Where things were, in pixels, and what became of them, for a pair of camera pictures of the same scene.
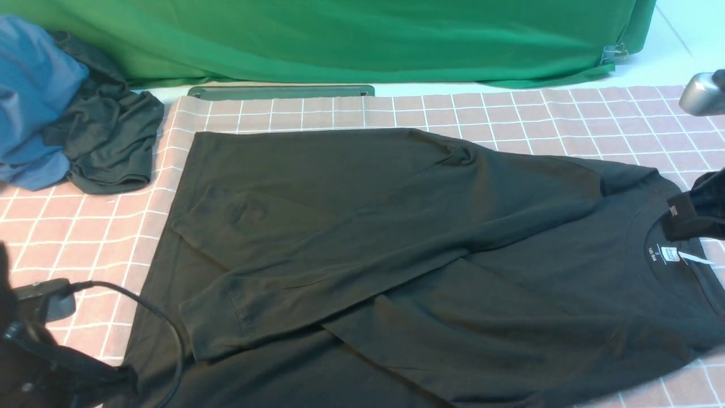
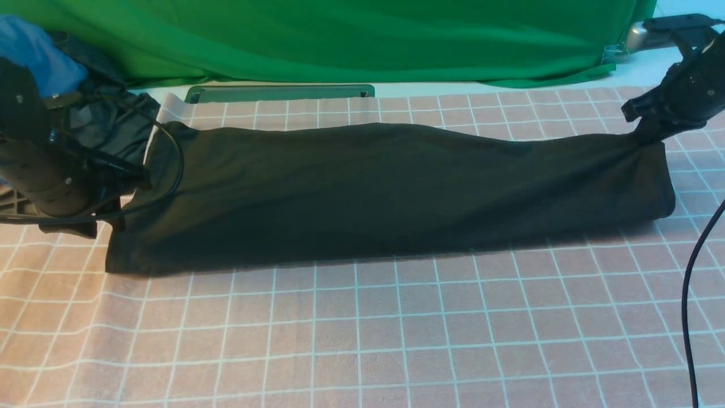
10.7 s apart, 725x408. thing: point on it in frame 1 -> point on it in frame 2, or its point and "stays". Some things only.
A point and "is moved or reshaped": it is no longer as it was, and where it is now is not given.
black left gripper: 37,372 -> 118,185
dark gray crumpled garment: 107,130 stays
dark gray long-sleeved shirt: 400,268 is moved or reshaped
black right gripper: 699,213 -> 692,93
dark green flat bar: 278,92 stays
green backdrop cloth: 177,43 stays
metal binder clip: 613,54 stays
